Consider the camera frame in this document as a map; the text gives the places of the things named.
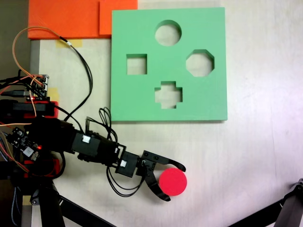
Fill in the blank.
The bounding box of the red cylinder block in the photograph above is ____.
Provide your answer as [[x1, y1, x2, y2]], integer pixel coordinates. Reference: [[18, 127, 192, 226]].
[[158, 167, 188, 197]]

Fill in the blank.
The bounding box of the orange flat block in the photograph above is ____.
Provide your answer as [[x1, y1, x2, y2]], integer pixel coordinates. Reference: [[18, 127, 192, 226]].
[[27, 0, 139, 40]]

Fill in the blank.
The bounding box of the black circuit board with chips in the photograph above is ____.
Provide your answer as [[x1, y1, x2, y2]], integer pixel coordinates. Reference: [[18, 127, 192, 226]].
[[6, 127, 42, 163]]

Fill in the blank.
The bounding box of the circuit board with orange wires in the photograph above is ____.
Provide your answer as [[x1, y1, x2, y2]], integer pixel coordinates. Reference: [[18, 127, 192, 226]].
[[27, 74, 51, 98]]

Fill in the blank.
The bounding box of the black USB plug cable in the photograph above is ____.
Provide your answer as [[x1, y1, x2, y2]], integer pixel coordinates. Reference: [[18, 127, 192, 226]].
[[0, 89, 30, 97]]

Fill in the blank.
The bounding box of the long black cable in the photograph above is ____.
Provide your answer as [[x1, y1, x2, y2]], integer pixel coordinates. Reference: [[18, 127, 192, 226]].
[[59, 35, 94, 124]]

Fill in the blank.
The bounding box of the black looped arm wire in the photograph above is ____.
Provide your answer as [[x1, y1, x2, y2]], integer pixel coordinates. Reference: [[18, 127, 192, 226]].
[[106, 165, 146, 198]]

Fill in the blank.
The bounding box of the braided black white cable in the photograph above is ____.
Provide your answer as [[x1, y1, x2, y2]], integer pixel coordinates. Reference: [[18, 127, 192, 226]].
[[10, 186, 20, 226]]

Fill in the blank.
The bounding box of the green shape-hole board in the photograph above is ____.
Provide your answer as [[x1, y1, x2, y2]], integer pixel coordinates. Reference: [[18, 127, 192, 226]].
[[110, 7, 229, 123]]

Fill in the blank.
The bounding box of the thin orange wire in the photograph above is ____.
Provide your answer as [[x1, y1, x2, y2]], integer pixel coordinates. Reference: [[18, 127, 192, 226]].
[[12, 26, 72, 96]]

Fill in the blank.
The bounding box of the black arm wire bundle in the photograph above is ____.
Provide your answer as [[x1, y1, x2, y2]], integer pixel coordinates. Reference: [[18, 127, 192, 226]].
[[98, 106, 118, 143]]

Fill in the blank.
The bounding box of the black tripod leg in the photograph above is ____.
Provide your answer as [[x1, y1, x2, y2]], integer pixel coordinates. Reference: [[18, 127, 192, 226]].
[[29, 179, 119, 227], [226, 177, 303, 227]]

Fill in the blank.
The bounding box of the yellow masking tape piece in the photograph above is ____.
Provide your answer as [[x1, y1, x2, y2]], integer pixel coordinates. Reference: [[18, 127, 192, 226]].
[[48, 87, 60, 103], [55, 39, 84, 49]]

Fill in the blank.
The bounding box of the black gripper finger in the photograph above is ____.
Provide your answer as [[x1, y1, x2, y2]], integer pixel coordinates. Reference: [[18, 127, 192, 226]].
[[143, 166, 172, 202], [142, 150, 187, 173]]

